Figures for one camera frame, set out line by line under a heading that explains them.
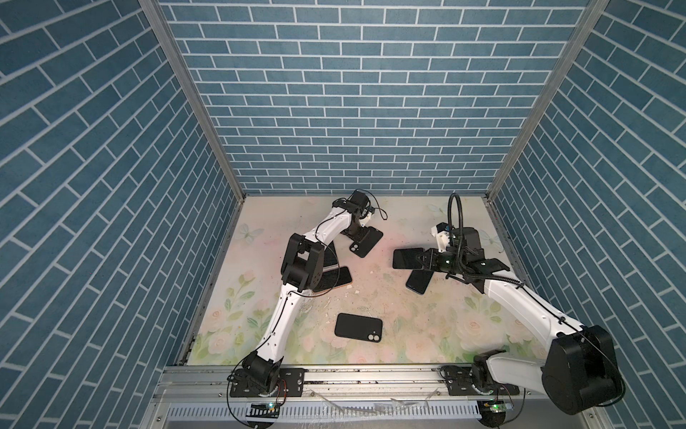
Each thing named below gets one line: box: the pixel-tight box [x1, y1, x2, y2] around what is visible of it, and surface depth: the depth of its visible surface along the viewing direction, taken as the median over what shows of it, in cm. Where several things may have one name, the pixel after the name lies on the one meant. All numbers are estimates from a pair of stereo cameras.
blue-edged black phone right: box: [405, 269, 435, 295], surface depth 96 cm
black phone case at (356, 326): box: [334, 312, 384, 343], surface depth 86 cm
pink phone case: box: [312, 266, 353, 293], surface depth 98 cm
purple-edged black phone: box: [312, 266, 352, 293], surface depth 98 cm
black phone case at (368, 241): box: [349, 226, 384, 259], surface depth 104 cm
